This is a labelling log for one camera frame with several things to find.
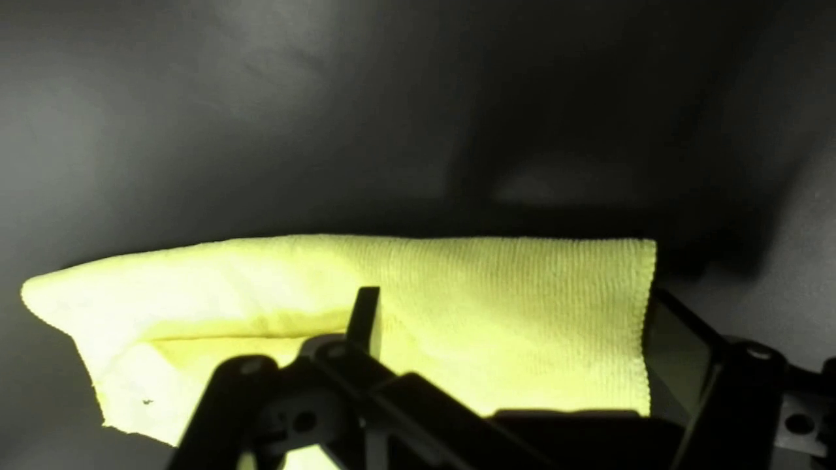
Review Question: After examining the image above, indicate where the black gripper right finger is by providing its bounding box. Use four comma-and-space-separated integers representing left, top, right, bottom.
652, 288, 836, 470

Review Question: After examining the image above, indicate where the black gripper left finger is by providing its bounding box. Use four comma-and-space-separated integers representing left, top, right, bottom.
168, 285, 559, 470

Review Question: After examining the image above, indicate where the yellow towel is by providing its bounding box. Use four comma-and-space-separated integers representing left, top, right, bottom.
18, 230, 662, 448

